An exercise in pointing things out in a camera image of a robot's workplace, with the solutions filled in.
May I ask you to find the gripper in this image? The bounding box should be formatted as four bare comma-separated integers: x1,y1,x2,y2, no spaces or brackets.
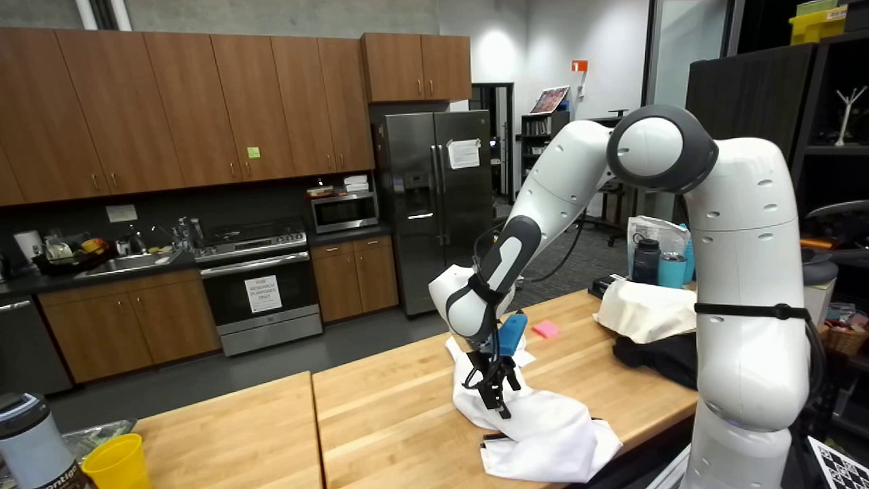
468,349,523,419

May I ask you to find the white linen cloth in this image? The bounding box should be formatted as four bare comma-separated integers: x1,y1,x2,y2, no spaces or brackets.
444,336,624,484

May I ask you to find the black box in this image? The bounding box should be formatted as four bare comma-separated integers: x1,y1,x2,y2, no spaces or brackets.
587,274,627,300

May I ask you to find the black cloth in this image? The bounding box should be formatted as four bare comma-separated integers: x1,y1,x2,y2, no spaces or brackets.
612,331,700,392

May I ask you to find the cream cloth bag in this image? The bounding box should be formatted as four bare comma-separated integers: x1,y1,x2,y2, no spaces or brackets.
593,278,699,344

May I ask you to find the stainless steel refrigerator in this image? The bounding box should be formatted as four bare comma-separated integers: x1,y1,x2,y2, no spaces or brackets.
371,109,495,319

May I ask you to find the small wooden base cabinet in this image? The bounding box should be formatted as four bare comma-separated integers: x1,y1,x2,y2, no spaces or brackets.
310,234,401,324

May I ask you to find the dark water bottle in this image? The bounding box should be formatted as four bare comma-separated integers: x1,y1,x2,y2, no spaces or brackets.
631,233,662,285

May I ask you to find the teal cup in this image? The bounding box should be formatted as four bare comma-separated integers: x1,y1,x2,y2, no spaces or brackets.
657,253,688,289

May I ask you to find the microwave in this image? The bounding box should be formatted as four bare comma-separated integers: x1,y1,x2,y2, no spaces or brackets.
310,192,380,236

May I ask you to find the white paper notice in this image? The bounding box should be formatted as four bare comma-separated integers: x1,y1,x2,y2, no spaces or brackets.
446,139,482,170

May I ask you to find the black bookshelf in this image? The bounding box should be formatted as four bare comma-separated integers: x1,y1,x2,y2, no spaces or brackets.
520,110,572,185

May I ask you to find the stainless steel stove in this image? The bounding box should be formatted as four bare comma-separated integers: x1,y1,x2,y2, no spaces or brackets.
194,218,325,358

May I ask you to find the framed picture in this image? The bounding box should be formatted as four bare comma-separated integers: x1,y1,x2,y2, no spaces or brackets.
529,85,572,115

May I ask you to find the wooden cabinet over refrigerator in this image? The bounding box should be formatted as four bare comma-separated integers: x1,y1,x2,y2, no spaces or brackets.
360,32,473,104

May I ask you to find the wicker basket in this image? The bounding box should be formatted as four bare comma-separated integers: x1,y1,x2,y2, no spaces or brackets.
820,318,869,359

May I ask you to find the checkerboard calibration board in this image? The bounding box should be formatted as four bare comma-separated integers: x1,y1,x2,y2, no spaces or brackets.
807,435,869,489

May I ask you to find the wooden base cabinet with sink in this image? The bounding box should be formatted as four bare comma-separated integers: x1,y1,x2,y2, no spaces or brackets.
37,268,223,385

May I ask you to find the yellow plastic cup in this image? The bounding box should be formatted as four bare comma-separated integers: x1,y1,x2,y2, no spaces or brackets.
81,433,152,489

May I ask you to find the sink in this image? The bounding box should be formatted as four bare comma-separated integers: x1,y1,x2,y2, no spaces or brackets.
75,249,184,280

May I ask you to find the black shelf unit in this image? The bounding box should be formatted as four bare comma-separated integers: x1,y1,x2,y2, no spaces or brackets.
790,30,869,439

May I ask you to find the clear plastic bag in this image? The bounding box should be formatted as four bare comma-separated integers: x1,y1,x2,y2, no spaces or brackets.
60,419,137,465

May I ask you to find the white branch-shaped stand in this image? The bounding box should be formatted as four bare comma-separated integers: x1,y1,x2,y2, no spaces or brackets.
834,86,868,147

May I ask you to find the dish rack with dishes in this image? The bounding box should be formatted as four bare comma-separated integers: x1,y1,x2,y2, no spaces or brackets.
31,234,115,277

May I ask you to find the white and grey tumbler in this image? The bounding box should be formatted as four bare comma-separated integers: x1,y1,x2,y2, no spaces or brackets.
0,392,97,489

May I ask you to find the dishwasher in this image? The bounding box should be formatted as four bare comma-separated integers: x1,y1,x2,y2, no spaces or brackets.
0,297,74,399

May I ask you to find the yellow box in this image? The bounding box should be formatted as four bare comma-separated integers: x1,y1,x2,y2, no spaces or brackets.
789,4,849,46

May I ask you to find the paper towel roll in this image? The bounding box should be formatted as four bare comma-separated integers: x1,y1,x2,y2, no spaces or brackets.
13,230,45,267

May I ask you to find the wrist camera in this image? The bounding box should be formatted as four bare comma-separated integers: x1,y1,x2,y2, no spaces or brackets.
498,312,530,358

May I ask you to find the row of wooden wall cabinets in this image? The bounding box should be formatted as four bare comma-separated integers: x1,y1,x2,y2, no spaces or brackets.
0,27,376,209

